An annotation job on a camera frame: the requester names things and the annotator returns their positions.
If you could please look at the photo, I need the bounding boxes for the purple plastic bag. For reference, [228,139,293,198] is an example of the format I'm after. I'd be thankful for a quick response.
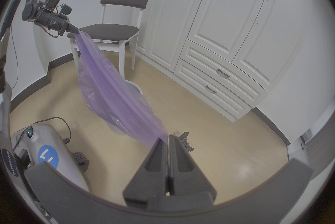
[73,30,169,149]

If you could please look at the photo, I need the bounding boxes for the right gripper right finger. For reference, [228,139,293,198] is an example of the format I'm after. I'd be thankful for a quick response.
[169,135,217,204]

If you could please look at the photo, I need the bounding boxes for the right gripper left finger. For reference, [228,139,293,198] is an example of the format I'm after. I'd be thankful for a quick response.
[123,138,169,208]

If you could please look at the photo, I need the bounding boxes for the white trash bin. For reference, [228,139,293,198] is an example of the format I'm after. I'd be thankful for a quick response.
[106,80,144,135]

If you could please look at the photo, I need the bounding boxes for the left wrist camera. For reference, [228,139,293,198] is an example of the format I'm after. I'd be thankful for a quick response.
[58,3,73,18]

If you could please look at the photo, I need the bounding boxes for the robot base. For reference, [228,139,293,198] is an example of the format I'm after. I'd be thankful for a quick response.
[0,81,91,193]

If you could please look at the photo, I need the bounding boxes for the white wardrobe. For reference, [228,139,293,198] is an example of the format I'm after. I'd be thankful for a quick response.
[135,0,282,123]

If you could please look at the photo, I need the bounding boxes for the black cable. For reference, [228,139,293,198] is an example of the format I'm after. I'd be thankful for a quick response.
[16,117,72,146]

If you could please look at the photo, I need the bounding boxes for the black plastic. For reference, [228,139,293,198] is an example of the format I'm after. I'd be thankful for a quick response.
[176,131,195,153]

